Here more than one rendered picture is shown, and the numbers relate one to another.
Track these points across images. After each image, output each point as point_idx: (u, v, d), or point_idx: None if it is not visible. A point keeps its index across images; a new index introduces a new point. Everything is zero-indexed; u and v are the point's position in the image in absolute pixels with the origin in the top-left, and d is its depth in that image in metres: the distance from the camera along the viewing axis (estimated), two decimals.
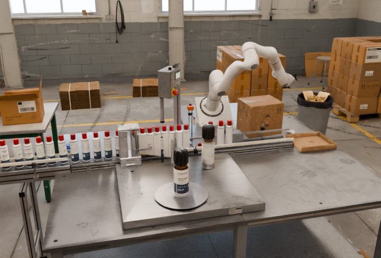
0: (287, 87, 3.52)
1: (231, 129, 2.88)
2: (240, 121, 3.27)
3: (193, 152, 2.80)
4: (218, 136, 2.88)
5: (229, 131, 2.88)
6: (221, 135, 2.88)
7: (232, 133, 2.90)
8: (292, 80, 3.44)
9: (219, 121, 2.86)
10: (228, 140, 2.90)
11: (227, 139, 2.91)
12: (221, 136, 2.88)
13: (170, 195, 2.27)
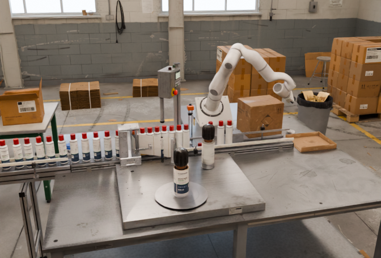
0: (293, 100, 3.17)
1: (231, 129, 2.88)
2: (240, 121, 3.27)
3: (193, 152, 2.80)
4: (218, 136, 2.88)
5: (229, 131, 2.88)
6: (221, 135, 2.88)
7: (232, 133, 2.90)
8: (292, 93, 3.13)
9: (219, 121, 2.86)
10: (228, 140, 2.90)
11: (227, 139, 2.91)
12: (221, 136, 2.88)
13: (170, 195, 2.27)
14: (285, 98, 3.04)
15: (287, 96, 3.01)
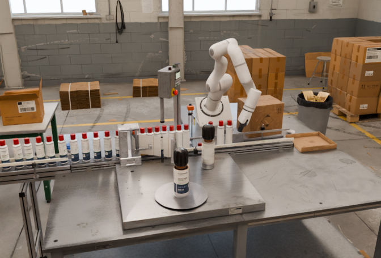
0: (241, 129, 2.90)
1: (231, 129, 2.88)
2: None
3: (193, 152, 2.80)
4: (218, 136, 2.88)
5: (229, 131, 2.88)
6: (221, 135, 2.88)
7: (232, 133, 2.90)
8: None
9: (219, 121, 2.86)
10: (228, 140, 2.90)
11: (227, 139, 2.91)
12: (221, 136, 2.88)
13: (170, 195, 2.27)
14: (249, 109, 2.83)
15: (253, 108, 2.84)
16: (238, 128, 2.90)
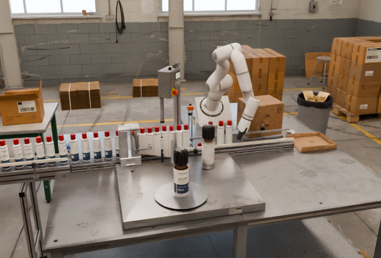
0: (240, 137, 2.92)
1: (231, 129, 2.88)
2: (240, 121, 3.27)
3: (193, 152, 2.80)
4: (218, 136, 2.88)
5: (229, 131, 2.88)
6: (221, 135, 2.88)
7: (232, 133, 2.90)
8: None
9: (219, 121, 2.86)
10: (228, 140, 2.90)
11: (227, 139, 2.91)
12: (221, 136, 2.88)
13: (170, 195, 2.27)
14: (248, 118, 2.86)
15: (252, 117, 2.86)
16: (238, 136, 2.93)
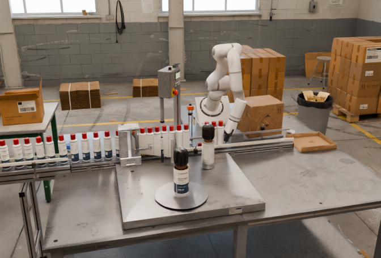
0: (227, 139, 2.90)
1: (222, 129, 2.86)
2: (240, 121, 3.27)
3: (193, 152, 2.80)
4: None
5: (220, 132, 2.87)
6: (214, 136, 2.87)
7: (223, 134, 2.88)
8: None
9: (211, 121, 2.85)
10: (219, 141, 2.89)
11: (218, 140, 2.89)
12: (214, 136, 2.87)
13: (170, 195, 2.27)
14: (235, 119, 2.84)
15: (238, 118, 2.84)
16: (224, 138, 2.90)
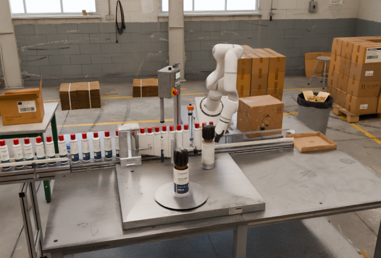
0: (217, 140, 2.89)
1: None
2: (240, 121, 3.27)
3: (193, 152, 2.80)
4: (201, 138, 2.85)
5: None
6: None
7: None
8: None
9: (202, 122, 2.83)
10: None
11: None
12: None
13: (170, 195, 2.27)
14: (225, 120, 2.82)
15: (229, 119, 2.82)
16: (215, 139, 2.89)
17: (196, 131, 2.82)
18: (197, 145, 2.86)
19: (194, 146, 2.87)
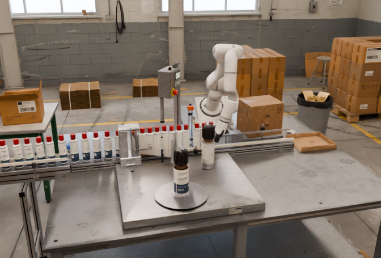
0: (217, 140, 2.89)
1: None
2: (240, 121, 3.27)
3: (193, 152, 2.80)
4: (201, 138, 2.85)
5: None
6: None
7: None
8: None
9: (202, 122, 2.83)
10: None
11: None
12: None
13: (170, 195, 2.27)
14: (225, 120, 2.82)
15: (228, 119, 2.82)
16: (215, 139, 2.89)
17: (196, 131, 2.82)
18: (197, 145, 2.86)
19: (194, 146, 2.87)
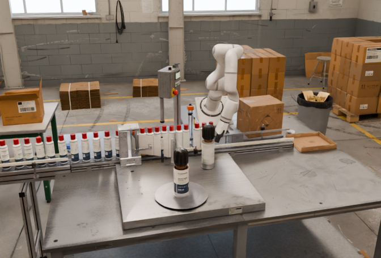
0: (217, 140, 2.89)
1: None
2: (240, 121, 3.27)
3: (193, 152, 2.80)
4: (201, 138, 2.85)
5: None
6: None
7: None
8: None
9: (202, 122, 2.83)
10: None
11: None
12: None
13: (170, 195, 2.27)
14: (225, 120, 2.82)
15: (229, 119, 2.82)
16: (215, 139, 2.89)
17: (196, 131, 2.82)
18: (197, 145, 2.86)
19: (194, 146, 2.87)
